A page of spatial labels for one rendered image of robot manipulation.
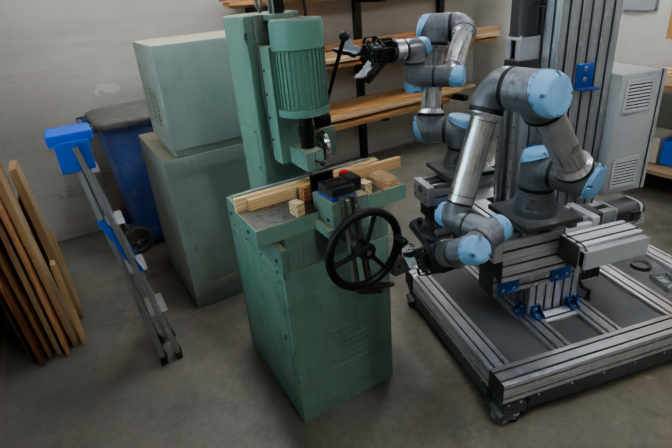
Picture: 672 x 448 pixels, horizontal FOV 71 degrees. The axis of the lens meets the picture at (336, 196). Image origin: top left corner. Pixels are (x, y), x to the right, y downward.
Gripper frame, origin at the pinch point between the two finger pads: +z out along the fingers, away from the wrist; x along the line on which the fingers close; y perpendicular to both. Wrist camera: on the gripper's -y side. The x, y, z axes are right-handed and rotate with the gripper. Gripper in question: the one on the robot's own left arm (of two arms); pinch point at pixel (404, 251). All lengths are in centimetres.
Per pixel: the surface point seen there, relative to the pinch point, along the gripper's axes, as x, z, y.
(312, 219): -20.5, 15.9, -19.5
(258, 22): -17, 14, -89
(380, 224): 7.1, 21.4, -10.0
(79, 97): -73, 222, -155
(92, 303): -100, 186, -16
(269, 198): -29, 27, -31
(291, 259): -29.9, 21.9, -9.0
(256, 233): -40.5, 15.1, -20.8
